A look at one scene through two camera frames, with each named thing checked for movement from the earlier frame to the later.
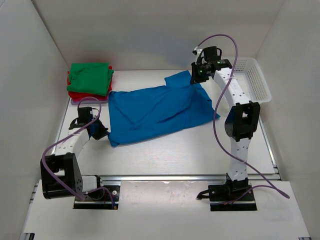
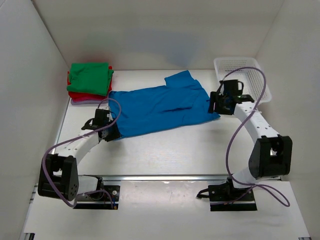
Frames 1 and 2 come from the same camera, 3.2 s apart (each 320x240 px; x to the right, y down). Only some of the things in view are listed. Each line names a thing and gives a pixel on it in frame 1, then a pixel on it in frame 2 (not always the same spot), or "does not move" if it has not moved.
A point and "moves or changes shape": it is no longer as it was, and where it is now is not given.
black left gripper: x=103 y=132 → x=115 y=134
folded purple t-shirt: x=76 y=102 does not move
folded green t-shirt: x=90 y=78 does not move
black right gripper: x=195 y=79 → x=214 y=97
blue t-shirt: x=180 y=103 moves or changes shape
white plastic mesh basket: x=252 y=79 does not move
